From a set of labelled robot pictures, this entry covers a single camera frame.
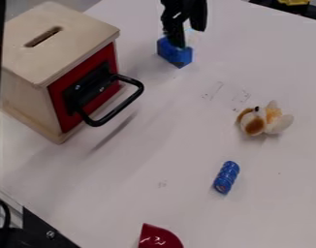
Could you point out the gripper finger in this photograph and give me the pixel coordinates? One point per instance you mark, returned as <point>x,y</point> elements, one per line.
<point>173,22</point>
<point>198,14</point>

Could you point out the blue toy block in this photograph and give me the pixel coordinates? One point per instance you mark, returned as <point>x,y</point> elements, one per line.
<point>173,55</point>

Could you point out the white and brown plush toy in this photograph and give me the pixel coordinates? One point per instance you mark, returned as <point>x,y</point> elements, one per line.
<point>262,120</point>

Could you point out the blue cylinder toy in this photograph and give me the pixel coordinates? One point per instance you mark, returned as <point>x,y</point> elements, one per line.
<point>227,177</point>

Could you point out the red half-round toy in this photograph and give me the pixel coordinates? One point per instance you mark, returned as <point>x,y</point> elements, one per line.
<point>158,237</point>

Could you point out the drawer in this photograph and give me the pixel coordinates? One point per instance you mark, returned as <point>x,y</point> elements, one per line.
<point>96,87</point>

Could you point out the cabinet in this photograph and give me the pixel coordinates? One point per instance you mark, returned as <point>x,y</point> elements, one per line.
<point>44,55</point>

